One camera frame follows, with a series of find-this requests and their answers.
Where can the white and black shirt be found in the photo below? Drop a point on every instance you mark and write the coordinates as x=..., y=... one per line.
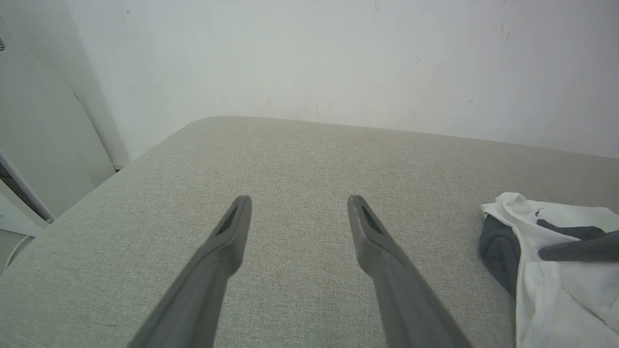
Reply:
x=556, y=299

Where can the light grey panel furniture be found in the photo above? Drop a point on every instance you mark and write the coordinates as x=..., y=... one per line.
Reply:
x=48, y=145

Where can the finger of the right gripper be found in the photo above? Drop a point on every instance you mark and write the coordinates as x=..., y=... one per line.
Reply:
x=590, y=249
x=580, y=232

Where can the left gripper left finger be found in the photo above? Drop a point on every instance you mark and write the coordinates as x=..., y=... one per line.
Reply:
x=203, y=290

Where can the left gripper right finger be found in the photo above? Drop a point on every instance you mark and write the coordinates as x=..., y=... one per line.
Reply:
x=406, y=299

